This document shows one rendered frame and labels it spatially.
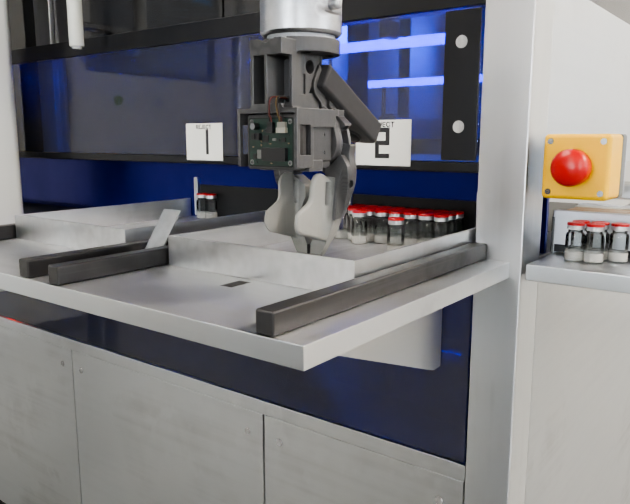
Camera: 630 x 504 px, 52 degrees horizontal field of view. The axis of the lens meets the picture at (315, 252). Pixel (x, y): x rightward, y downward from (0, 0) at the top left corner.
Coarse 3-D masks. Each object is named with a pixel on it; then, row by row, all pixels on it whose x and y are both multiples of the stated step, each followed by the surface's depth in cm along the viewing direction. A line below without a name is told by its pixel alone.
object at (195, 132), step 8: (192, 128) 108; (200, 128) 107; (208, 128) 106; (216, 128) 104; (192, 136) 108; (200, 136) 107; (208, 136) 106; (216, 136) 105; (192, 144) 108; (200, 144) 107; (216, 144) 105; (192, 152) 109; (200, 152) 107; (216, 152) 105; (208, 160) 107; (216, 160) 105
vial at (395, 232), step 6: (390, 222) 81; (396, 222) 81; (402, 222) 81; (390, 228) 81; (396, 228) 81; (402, 228) 81; (390, 234) 81; (396, 234) 81; (402, 234) 81; (390, 240) 81; (396, 240) 81; (402, 240) 81; (390, 246) 82; (396, 246) 81; (402, 246) 82
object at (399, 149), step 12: (384, 120) 86; (396, 120) 85; (408, 120) 84; (384, 132) 86; (396, 132) 85; (408, 132) 84; (360, 144) 88; (372, 144) 87; (396, 144) 85; (408, 144) 84; (360, 156) 89; (372, 156) 88; (396, 156) 85; (408, 156) 84
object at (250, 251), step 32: (256, 224) 87; (192, 256) 74; (224, 256) 70; (256, 256) 68; (288, 256) 65; (320, 256) 62; (352, 256) 81; (384, 256) 64; (416, 256) 70; (320, 288) 63
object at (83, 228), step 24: (24, 216) 94; (48, 216) 100; (72, 216) 103; (96, 216) 106; (120, 216) 110; (144, 216) 114; (192, 216) 121; (240, 216) 97; (48, 240) 91; (72, 240) 88; (96, 240) 84; (120, 240) 81
